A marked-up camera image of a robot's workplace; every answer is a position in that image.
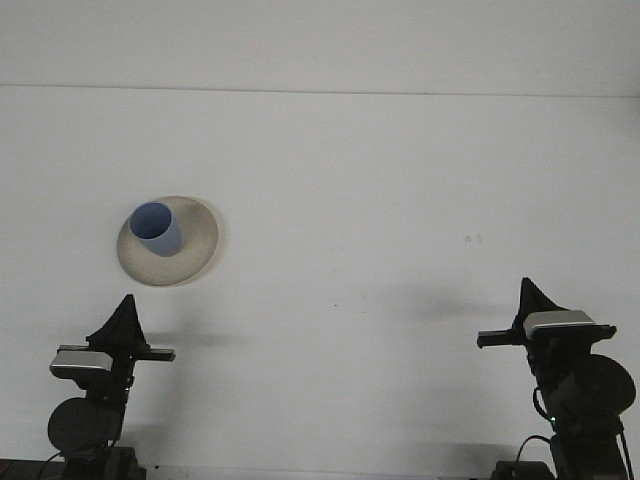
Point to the pale blue cup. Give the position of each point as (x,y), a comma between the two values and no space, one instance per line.
(165,245)

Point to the pale round plate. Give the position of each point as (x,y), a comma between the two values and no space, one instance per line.
(190,260)

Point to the dark robot platform edge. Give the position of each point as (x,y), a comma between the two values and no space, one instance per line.
(25,472)

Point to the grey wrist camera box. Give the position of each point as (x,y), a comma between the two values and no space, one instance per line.
(80,361)
(559,321)

